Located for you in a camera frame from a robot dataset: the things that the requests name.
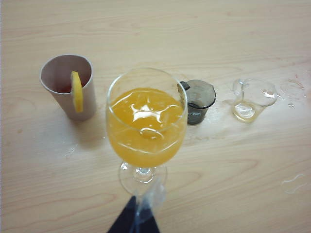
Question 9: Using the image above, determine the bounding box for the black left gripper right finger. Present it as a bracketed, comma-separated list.
[138, 201, 161, 233]

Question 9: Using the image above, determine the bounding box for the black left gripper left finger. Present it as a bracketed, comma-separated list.
[107, 195, 140, 233]

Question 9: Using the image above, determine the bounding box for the wine glass with orange juice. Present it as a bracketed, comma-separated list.
[105, 67, 189, 196]

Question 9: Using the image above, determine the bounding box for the beige tumbler cup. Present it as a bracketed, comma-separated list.
[39, 54, 97, 121]

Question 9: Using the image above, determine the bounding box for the smoky grey measuring cup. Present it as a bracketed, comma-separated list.
[178, 80, 217, 126]

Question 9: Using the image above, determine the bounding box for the yellow lemon slice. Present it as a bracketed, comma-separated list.
[70, 70, 84, 113]

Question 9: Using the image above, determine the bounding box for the clear glass-handled measuring cup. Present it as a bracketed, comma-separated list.
[231, 77, 278, 124]

